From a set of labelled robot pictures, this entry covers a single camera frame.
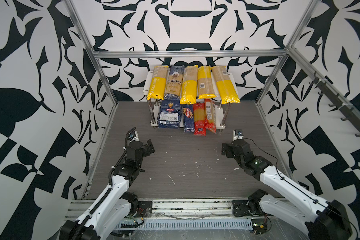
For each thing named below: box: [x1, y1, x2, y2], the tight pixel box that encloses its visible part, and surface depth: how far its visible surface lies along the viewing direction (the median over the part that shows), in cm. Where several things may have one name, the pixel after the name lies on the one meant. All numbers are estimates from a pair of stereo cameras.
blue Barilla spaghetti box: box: [183, 104, 195, 133], surface depth 101 cm
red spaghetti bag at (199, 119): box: [193, 102, 207, 136], surface depth 101 cm
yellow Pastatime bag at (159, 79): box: [146, 65, 169, 100], surface depth 81 cm
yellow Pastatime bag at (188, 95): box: [180, 64, 198, 105], surface depth 79 cm
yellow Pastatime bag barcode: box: [211, 65, 241, 104], surface depth 79 cm
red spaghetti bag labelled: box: [204, 98, 217, 134], surface depth 101 cm
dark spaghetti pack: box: [165, 65, 185, 99], surface depth 81 cm
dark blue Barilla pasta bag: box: [158, 94, 182, 129], surface depth 97 cm
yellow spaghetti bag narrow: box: [197, 66, 217, 99], surface depth 79 cm
